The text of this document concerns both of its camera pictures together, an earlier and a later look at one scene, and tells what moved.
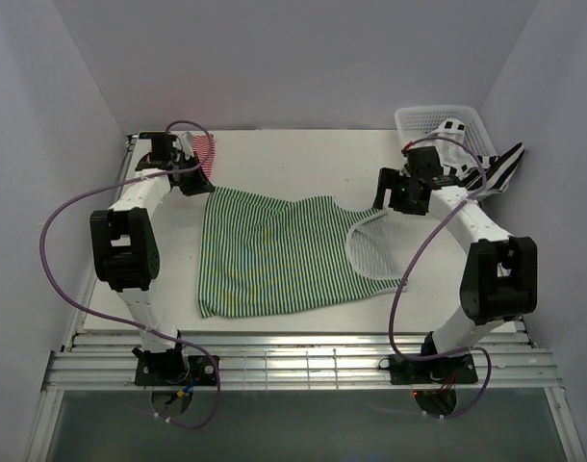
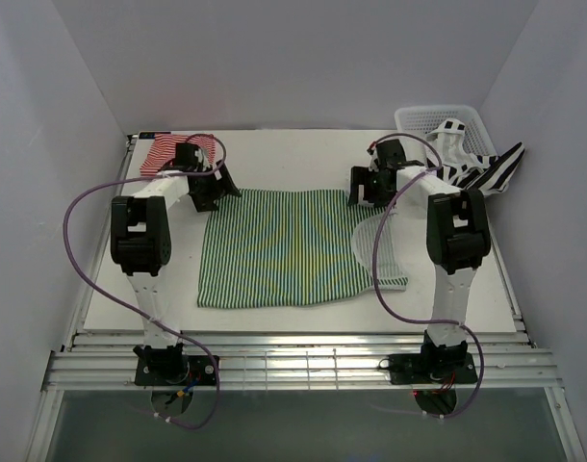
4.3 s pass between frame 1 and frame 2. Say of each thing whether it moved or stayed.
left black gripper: moved
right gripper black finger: moved
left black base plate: stayed
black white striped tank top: stayed
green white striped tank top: moved
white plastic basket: stayed
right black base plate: stayed
